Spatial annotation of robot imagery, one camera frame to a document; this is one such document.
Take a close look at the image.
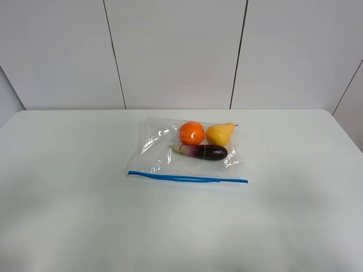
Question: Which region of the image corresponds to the clear zip bag blue seal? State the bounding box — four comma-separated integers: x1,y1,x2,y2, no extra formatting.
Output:
126,117,248,186

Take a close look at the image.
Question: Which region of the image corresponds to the orange fruit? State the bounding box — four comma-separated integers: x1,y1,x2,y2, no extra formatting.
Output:
179,121,205,145

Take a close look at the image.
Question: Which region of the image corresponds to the purple eggplant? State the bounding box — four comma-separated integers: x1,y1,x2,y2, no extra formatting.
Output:
170,144,228,161

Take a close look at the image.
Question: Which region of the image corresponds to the yellow pear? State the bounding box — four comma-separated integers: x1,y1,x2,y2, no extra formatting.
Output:
206,122,238,147

